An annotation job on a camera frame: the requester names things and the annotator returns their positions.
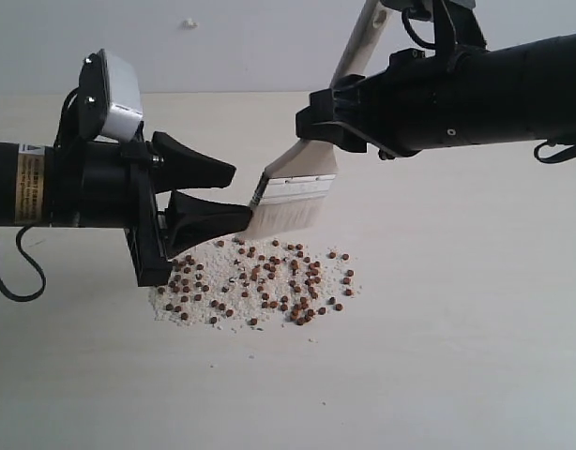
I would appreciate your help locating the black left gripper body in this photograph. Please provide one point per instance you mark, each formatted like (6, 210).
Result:
(107, 185)

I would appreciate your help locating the wooden paint brush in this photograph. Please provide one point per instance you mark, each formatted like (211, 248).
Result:
(292, 188)

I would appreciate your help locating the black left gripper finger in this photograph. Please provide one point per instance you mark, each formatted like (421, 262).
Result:
(184, 168)
(191, 221)

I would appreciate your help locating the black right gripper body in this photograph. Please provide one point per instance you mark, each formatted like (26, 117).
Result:
(401, 110)

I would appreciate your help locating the pile of beans and rice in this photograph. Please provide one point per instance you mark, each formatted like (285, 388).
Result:
(236, 282)

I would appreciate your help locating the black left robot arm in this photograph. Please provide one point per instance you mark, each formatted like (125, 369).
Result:
(24, 188)

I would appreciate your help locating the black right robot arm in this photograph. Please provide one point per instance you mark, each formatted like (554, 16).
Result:
(472, 97)

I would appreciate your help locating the small white wall plug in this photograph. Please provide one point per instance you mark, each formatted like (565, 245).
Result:
(189, 24)

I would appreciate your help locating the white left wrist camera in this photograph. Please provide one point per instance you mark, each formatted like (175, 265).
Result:
(108, 98)

